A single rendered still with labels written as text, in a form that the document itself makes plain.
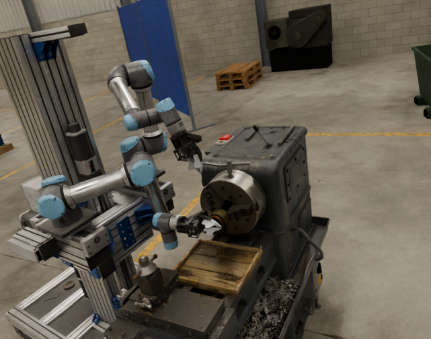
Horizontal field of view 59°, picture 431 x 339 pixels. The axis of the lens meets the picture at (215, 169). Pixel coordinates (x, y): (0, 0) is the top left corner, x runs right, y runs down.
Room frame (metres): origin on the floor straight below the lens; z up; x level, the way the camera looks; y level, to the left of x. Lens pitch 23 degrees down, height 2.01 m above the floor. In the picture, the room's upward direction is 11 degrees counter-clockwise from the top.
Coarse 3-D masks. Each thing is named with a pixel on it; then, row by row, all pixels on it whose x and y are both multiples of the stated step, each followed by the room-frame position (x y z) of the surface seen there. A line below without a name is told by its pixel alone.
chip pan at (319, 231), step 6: (318, 228) 2.10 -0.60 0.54; (324, 228) 2.09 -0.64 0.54; (318, 234) 2.04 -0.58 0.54; (318, 240) 1.97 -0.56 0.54; (312, 246) 1.92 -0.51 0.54; (306, 252) 1.88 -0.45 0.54; (312, 252) 1.87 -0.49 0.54; (306, 258) 1.82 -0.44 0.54; (300, 264) 1.78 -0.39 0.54; (306, 264) 1.77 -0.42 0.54; (300, 270) 1.73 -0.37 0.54; (300, 276) 1.68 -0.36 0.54; (294, 282) 1.64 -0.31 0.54; (300, 282) 1.63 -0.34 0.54
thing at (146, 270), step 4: (148, 264) 1.20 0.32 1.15; (152, 264) 1.21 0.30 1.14; (136, 268) 1.21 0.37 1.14; (140, 268) 1.19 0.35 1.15; (144, 268) 1.19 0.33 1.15; (148, 268) 1.19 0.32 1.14; (152, 268) 1.19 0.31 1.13; (136, 272) 1.20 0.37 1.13; (144, 272) 1.18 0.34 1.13; (148, 272) 1.18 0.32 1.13; (152, 272) 1.18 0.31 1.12
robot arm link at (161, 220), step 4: (156, 216) 1.63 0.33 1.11; (160, 216) 1.62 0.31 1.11; (164, 216) 1.61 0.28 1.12; (168, 216) 1.60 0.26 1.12; (156, 220) 1.62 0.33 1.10; (160, 220) 1.61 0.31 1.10; (164, 220) 1.60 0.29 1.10; (168, 220) 1.58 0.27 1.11; (156, 224) 1.61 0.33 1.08; (160, 224) 1.60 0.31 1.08; (164, 224) 1.59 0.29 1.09; (168, 224) 1.58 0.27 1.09; (160, 228) 1.61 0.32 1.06; (164, 228) 1.59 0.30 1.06; (168, 228) 1.58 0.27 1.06; (164, 232) 1.60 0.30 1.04
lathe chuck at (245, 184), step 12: (216, 180) 1.66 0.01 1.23; (228, 180) 1.63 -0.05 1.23; (240, 180) 1.63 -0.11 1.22; (228, 192) 1.62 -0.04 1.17; (240, 192) 1.59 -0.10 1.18; (252, 192) 1.59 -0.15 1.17; (204, 204) 1.70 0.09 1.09; (228, 204) 1.72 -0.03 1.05; (240, 204) 1.60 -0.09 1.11; (252, 216) 1.57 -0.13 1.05; (228, 228) 1.64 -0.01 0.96; (240, 228) 1.61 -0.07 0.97; (252, 228) 1.57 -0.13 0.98
